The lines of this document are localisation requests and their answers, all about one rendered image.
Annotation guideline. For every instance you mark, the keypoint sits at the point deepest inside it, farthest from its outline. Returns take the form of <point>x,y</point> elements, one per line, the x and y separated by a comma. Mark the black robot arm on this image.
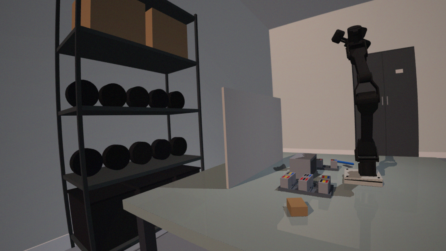
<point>367,102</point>

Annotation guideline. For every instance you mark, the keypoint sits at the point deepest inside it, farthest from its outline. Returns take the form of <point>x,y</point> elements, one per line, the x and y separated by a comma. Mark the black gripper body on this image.
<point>338,37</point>

